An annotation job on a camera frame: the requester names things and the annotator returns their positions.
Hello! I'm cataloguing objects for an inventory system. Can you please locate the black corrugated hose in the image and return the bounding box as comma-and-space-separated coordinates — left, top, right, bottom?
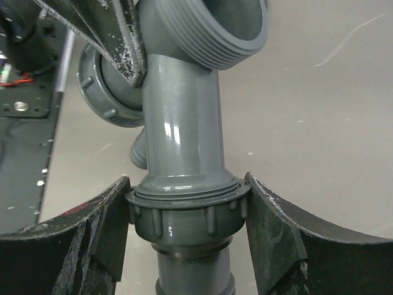
150, 239, 237, 295

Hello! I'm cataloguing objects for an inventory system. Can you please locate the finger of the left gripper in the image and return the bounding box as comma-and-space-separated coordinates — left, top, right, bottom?
36, 0, 147, 88

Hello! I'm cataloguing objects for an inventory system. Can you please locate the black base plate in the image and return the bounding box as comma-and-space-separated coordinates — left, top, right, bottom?
1, 31, 75, 234

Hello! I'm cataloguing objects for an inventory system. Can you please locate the grey plastic pipe fitting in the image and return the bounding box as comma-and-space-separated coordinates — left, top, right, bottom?
78, 1, 268, 246

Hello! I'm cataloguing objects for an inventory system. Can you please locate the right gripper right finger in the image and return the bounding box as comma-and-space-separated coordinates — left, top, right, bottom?
245, 173, 392, 294

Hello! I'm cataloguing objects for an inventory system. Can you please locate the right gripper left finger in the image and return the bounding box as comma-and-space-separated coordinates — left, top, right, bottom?
1, 176, 131, 294

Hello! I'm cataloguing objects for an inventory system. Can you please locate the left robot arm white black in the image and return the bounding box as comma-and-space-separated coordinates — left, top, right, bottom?
1, 0, 147, 87

